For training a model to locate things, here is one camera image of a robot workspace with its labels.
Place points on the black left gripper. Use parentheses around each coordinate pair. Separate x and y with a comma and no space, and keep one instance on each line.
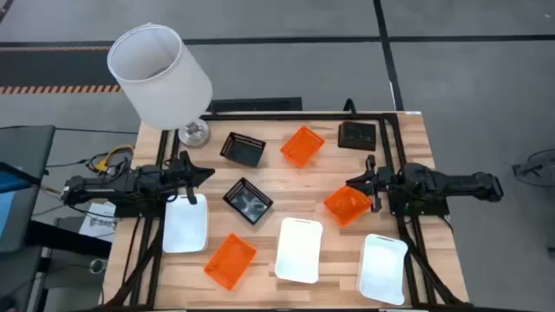
(180,177)

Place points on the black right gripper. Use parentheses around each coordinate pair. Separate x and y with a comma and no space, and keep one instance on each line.
(380,182)

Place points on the orange plastic mesh basket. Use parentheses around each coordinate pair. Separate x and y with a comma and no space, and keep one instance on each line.
(230,261)
(302,146)
(344,209)

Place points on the black plastic mesh basket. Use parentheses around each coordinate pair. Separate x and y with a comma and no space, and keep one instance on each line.
(357,136)
(247,201)
(243,149)

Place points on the white plastic basket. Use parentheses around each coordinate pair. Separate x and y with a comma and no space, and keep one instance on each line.
(298,250)
(383,269)
(185,225)

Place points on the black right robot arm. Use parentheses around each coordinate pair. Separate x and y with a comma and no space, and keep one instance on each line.
(455,184)

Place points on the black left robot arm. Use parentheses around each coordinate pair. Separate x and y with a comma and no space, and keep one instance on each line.
(108,188)

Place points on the silver lamp base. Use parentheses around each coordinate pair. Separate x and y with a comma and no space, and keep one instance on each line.
(195,133)

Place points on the black flat bar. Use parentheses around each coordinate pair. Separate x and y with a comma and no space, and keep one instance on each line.
(256,105)

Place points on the white printed paper sheet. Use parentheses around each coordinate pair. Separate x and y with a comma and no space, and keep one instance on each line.
(97,223)

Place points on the round grey floor puck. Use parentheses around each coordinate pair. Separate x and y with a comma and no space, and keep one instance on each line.
(97,265)

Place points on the blue screen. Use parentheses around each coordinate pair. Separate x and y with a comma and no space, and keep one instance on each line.
(6,203)

